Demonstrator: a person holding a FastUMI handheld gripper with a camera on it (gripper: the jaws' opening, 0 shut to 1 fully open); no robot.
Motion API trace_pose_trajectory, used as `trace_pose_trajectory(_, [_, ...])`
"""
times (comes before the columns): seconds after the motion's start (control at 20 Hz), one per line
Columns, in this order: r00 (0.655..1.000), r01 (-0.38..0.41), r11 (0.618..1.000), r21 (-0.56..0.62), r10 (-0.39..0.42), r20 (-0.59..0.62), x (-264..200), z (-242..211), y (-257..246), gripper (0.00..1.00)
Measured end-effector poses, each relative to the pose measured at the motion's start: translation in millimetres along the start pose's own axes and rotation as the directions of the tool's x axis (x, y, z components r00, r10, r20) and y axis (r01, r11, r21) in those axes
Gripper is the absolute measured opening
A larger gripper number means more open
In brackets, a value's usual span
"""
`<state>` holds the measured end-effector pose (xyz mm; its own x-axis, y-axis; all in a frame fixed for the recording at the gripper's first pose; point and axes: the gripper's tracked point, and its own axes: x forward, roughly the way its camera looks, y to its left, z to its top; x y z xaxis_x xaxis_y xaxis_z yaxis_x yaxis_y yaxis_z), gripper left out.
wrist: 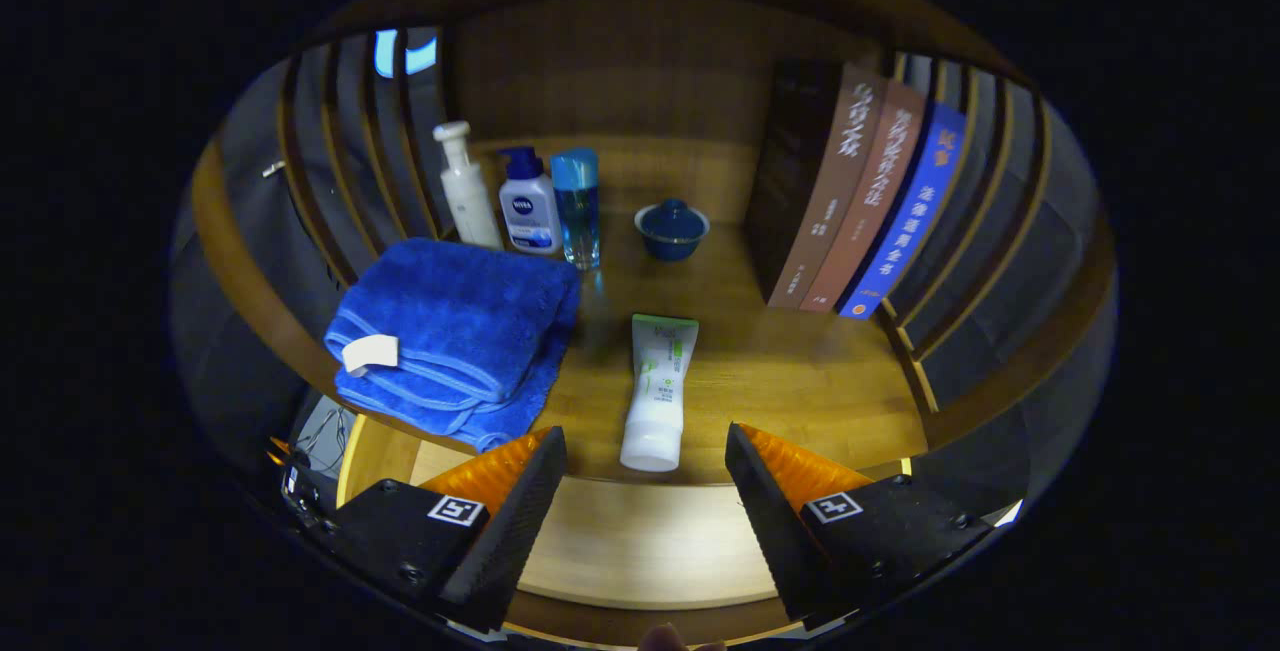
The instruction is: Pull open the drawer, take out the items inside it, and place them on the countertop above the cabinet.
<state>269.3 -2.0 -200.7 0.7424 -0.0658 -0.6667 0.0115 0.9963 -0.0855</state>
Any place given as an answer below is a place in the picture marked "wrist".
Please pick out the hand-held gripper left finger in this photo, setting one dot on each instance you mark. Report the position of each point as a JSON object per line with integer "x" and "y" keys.
{"x": 515, "y": 531}

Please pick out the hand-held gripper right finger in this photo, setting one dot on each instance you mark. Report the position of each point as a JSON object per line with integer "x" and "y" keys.
{"x": 775, "y": 531}

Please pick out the white and green tube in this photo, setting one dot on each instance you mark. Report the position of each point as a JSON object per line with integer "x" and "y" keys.
{"x": 655, "y": 411}

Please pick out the wooden countertop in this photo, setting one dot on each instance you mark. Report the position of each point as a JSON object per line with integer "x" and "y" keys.
{"x": 780, "y": 381}

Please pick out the wooden cabinet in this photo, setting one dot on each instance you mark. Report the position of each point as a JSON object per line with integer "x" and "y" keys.
{"x": 620, "y": 81}

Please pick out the black electronic device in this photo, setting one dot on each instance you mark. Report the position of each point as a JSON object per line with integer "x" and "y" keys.
{"x": 300, "y": 491}

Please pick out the folded blue towel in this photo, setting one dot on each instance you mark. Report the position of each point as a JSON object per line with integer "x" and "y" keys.
{"x": 450, "y": 311}

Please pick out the blue lidded teacup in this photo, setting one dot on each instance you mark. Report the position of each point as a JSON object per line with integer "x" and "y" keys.
{"x": 672, "y": 231}

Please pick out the white bottle with blue cap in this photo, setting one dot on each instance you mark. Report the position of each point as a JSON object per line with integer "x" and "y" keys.
{"x": 530, "y": 211}

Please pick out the clear blue bottle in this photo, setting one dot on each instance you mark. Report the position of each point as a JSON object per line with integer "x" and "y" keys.
{"x": 578, "y": 216}

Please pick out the reddish brown book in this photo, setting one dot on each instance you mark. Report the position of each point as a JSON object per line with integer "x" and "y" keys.
{"x": 870, "y": 221}

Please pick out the blue book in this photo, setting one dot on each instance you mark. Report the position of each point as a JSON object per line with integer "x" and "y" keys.
{"x": 900, "y": 231}

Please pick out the white pump bottle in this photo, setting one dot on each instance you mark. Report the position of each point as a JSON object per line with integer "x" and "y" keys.
{"x": 470, "y": 201}

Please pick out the dark brown book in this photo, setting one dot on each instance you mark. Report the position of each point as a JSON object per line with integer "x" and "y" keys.
{"x": 830, "y": 191}

